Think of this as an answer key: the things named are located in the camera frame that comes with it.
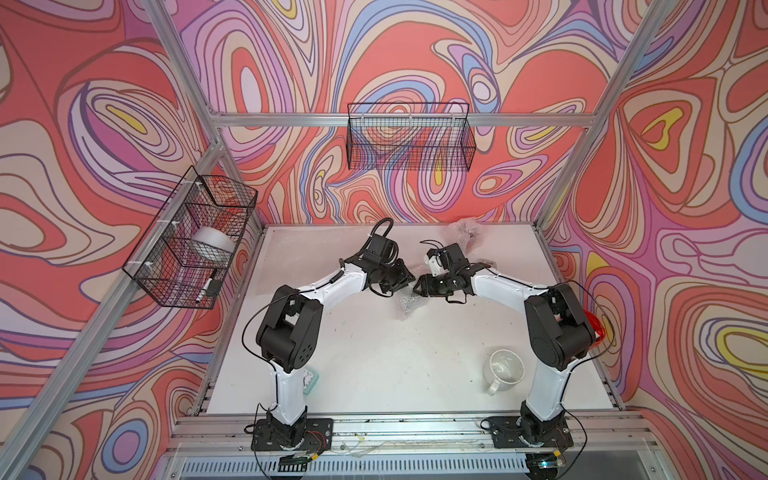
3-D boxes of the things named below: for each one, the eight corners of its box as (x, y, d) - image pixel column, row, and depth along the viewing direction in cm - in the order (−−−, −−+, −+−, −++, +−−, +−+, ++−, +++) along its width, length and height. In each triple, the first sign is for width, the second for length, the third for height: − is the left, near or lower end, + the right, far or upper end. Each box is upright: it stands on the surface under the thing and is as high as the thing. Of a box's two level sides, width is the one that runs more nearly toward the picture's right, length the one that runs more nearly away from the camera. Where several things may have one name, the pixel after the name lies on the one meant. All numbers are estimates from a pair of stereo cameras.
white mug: (484, 398, 80) (493, 390, 74) (477, 360, 87) (484, 349, 80) (519, 398, 80) (531, 390, 74) (509, 360, 87) (519, 349, 80)
